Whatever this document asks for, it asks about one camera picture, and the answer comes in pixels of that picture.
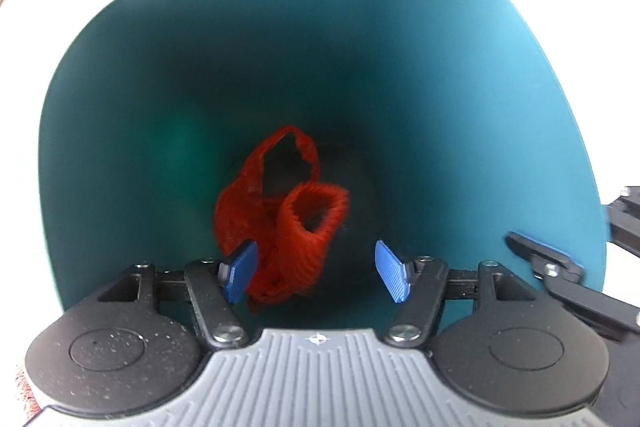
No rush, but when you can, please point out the teal plastic trash bin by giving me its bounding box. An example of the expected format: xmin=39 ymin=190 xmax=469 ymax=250
xmin=37 ymin=0 xmax=610 ymax=343

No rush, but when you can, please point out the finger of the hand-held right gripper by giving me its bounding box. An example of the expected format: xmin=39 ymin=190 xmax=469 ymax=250
xmin=602 ymin=186 xmax=640 ymax=259
xmin=506 ymin=232 xmax=640 ymax=342

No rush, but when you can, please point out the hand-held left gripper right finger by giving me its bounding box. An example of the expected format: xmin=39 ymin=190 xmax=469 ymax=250
xmin=375 ymin=240 xmax=541 ymax=350

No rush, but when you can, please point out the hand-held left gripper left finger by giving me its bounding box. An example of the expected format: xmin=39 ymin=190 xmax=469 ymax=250
xmin=97 ymin=241 xmax=259 ymax=350

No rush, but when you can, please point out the orange-red foam fruit net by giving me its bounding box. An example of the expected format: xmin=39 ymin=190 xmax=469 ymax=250
xmin=214 ymin=125 xmax=350 ymax=315

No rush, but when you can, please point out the red woven mat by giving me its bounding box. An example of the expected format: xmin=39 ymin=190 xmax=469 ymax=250
xmin=14 ymin=363 xmax=45 ymax=419

